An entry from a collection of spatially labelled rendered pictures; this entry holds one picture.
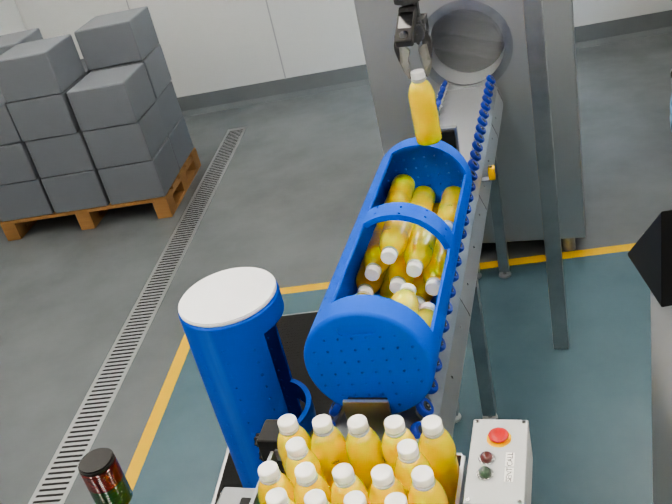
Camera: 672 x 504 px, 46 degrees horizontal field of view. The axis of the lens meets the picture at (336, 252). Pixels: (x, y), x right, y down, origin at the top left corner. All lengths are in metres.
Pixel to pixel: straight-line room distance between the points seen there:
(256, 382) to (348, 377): 0.51
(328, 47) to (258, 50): 0.59
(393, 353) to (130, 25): 3.97
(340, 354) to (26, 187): 4.10
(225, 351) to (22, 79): 3.40
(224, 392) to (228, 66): 5.03
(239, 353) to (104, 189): 3.39
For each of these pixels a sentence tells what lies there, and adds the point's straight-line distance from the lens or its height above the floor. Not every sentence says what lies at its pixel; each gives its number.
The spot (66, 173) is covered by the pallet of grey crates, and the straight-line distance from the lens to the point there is 5.42.
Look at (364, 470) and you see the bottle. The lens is 1.60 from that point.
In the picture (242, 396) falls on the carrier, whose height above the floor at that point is 0.79.
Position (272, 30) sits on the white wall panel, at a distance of 6.83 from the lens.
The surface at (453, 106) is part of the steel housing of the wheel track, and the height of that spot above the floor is 0.93.
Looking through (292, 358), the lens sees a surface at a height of 0.15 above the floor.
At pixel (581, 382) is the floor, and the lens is 3.26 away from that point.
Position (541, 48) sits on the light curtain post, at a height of 1.28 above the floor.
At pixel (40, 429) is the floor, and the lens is 3.86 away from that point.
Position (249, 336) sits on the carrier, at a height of 0.97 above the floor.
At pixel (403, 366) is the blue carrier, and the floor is 1.09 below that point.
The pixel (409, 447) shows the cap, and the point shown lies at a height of 1.11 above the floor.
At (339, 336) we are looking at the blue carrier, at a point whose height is 1.18.
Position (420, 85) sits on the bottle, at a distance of 2.15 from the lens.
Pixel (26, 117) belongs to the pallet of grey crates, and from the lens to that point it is 5.35.
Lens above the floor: 2.14
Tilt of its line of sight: 30 degrees down
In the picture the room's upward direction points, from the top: 14 degrees counter-clockwise
